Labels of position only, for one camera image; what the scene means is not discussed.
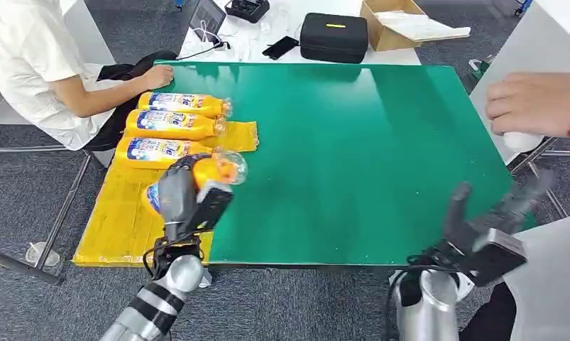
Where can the green table mat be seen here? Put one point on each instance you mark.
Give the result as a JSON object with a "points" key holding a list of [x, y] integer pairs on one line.
{"points": [[360, 164]]}

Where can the dark floor bar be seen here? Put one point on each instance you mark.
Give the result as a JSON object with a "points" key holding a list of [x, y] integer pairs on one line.
{"points": [[21, 266]]}

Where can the metal desk frame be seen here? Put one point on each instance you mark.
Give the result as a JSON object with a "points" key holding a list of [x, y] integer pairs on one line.
{"points": [[543, 188]]}

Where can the clear plastic cup lid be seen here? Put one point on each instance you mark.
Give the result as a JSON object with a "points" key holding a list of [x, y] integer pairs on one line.
{"points": [[42, 254]]}

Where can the dark tablet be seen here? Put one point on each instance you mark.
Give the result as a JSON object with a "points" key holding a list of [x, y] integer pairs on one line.
{"points": [[207, 16]]}

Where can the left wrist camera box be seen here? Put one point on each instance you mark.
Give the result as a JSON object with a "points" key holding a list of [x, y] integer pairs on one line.
{"points": [[211, 207]]}

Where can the yellow sheet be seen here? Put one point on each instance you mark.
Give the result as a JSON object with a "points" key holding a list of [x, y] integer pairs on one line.
{"points": [[115, 221]]}

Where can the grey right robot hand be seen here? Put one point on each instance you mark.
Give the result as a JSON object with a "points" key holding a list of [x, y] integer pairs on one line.
{"points": [[458, 226]]}

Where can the white plastic container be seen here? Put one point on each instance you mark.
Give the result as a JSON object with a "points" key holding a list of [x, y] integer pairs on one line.
{"points": [[522, 142]]}

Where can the white foam sheet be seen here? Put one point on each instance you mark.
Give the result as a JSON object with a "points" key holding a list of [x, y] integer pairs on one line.
{"points": [[421, 26]]}

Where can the orange drink bottle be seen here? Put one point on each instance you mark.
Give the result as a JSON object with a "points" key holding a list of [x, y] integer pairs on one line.
{"points": [[148, 153], [186, 104], [171, 124], [209, 171]]}

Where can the black plastic tray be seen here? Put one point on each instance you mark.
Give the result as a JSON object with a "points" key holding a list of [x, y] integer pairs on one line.
{"points": [[247, 8]]}

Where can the person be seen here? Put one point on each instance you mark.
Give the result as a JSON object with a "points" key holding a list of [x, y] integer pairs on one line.
{"points": [[548, 292], [26, 61]]}

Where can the green and white object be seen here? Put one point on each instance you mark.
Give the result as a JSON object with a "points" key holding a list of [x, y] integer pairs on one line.
{"points": [[481, 69]]}

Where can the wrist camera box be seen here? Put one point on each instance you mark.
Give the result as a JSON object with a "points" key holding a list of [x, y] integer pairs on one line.
{"points": [[211, 207], [498, 256]]}

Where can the cardboard box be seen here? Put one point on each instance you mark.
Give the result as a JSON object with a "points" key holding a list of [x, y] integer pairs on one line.
{"points": [[381, 37]]}

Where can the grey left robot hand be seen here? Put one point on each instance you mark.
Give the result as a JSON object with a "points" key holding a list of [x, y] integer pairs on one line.
{"points": [[176, 197]]}

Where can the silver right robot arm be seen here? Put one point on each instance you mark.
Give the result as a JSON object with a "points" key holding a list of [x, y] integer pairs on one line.
{"points": [[428, 306]]}

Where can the black phone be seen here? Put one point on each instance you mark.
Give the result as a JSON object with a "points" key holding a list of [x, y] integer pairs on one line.
{"points": [[280, 47]]}

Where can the white table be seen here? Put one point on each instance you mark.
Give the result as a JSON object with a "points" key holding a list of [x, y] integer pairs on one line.
{"points": [[282, 19]]}

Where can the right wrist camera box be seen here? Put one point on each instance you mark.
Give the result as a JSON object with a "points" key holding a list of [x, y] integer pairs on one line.
{"points": [[498, 256]]}

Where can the person's hand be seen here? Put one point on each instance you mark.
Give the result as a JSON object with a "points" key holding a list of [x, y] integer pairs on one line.
{"points": [[534, 106], [158, 77]]}

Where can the steel frame bars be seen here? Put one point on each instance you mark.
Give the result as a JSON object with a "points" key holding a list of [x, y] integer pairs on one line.
{"points": [[64, 207]]}

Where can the large white desk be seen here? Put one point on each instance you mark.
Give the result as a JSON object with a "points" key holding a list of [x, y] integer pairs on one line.
{"points": [[534, 42]]}

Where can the blue plastic object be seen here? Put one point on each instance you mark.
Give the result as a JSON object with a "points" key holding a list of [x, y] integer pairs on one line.
{"points": [[524, 5], [179, 3]]}

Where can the black zip case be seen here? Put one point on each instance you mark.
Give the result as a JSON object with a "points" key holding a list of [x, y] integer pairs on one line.
{"points": [[334, 40]]}

